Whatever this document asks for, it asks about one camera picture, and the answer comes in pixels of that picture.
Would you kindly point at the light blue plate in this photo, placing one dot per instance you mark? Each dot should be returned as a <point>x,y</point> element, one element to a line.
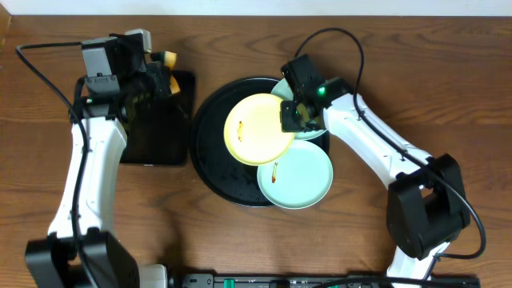
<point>312,132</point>
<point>300,178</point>

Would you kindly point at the black round tray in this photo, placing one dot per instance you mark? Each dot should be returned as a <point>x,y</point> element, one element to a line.
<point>222,173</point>

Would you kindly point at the yellow plate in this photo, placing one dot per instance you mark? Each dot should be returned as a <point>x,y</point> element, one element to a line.
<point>252,130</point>

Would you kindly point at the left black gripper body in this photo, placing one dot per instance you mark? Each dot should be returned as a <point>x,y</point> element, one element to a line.
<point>158,76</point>

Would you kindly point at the black rectangular tray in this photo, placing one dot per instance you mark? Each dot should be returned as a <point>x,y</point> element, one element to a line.
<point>160,132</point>

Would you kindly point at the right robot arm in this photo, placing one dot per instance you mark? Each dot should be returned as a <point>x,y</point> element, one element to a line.
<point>427,206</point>

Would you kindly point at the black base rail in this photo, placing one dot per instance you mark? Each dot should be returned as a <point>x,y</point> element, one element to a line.
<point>204,280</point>

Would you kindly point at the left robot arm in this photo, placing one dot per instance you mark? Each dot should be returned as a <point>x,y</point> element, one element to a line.
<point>80,249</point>

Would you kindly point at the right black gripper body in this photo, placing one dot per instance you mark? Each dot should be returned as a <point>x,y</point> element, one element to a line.
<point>310,125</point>

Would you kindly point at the green yellow sponge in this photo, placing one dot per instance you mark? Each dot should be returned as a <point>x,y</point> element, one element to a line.
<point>167,61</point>

